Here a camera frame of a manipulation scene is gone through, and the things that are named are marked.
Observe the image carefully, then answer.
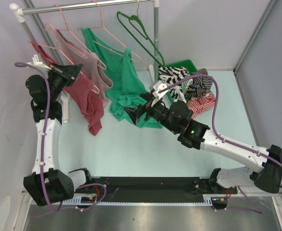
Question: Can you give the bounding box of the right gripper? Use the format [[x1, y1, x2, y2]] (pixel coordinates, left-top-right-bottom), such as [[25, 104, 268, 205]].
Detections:
[[123, 92, 179, 134]]

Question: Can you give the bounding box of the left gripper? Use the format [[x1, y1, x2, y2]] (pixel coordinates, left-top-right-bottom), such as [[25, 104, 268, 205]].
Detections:
[[46, 62, 83, 101]]

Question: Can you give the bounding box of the dark red tank top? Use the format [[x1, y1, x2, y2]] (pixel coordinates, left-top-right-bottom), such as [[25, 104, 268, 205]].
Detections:
[[26, 45, 104, 136]]

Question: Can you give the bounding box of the pink wire hanger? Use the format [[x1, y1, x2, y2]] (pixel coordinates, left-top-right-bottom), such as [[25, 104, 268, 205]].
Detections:
[[29, 23, 100, 94]]

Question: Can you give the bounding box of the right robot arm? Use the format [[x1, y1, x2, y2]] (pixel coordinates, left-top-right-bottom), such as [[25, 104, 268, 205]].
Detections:
[[124, 93, 282, 193]]

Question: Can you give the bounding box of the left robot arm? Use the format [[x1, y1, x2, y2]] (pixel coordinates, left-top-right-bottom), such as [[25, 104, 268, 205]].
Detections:
[[15, 63, 93, 206]]

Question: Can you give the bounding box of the dusty pink tank top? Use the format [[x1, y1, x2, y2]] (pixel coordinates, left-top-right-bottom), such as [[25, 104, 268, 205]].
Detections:
[[57, 31, 113, 107]]

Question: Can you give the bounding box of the green tank top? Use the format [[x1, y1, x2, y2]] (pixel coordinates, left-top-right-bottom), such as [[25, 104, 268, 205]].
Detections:
[[80, 27, 166, 129]]

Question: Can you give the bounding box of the pink hanger under green top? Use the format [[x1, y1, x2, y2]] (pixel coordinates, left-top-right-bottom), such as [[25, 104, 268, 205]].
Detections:
[[77, 0, 143, 64]]

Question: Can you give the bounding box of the green plastic hanger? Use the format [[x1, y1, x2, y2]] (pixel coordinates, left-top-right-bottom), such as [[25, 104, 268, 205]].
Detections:
[[116, 3, 165, 66]]

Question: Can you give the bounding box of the black white zigzag garment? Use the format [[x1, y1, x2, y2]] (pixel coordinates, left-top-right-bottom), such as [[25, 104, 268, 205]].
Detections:
[[158, 66, 189, 103]]

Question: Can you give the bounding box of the red white striped garment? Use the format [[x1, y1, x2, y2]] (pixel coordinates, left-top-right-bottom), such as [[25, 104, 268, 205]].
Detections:
[[187, 92, 216, 119]]

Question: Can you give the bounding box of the green plastic bin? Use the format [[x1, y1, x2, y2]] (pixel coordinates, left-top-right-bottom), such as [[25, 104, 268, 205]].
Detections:
[[165, 60, 197, 103]]

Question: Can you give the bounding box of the dark striped garment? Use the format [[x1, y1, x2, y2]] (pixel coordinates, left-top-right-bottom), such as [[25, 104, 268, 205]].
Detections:
[[180, 67, 213, 98]]

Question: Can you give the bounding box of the metal clothes rack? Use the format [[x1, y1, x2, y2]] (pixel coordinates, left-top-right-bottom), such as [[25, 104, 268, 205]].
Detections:
[[9, 0, 166, 123]]

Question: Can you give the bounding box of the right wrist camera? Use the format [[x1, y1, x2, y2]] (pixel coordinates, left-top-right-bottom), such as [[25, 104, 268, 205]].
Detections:
[[150, 80, 169, 106]]

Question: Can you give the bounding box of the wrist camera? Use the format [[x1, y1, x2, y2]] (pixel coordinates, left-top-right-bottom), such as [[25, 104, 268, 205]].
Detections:
[[150, 80, 169, 106], [31, 54, 51, 72]]

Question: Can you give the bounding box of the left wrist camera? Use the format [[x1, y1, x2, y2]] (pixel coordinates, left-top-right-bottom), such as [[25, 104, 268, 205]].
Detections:
[[31, 54, 51, 72]]

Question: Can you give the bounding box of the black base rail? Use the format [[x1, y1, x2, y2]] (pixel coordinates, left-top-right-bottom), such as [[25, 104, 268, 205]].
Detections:
[[80, 177, 228, 209]]

